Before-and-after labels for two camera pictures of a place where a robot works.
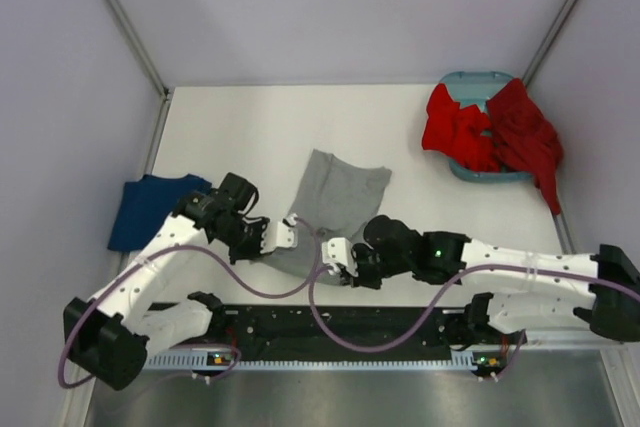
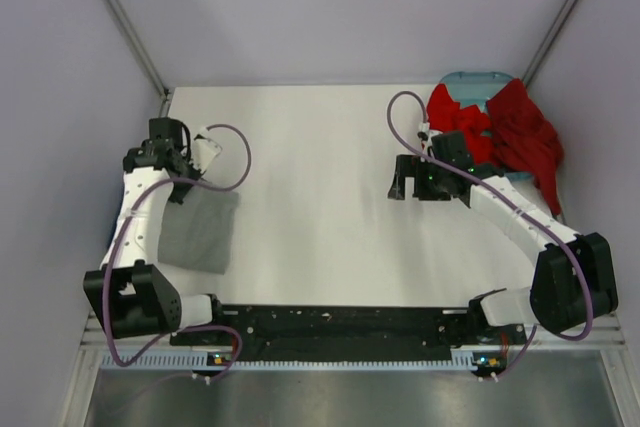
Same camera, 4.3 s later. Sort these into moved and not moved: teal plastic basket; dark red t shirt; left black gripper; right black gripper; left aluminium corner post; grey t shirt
Moved: left black gripper; right black gripper; grey t shirt
Not moved: left aluminium corner post; dark red t shirt; teal plastic basket
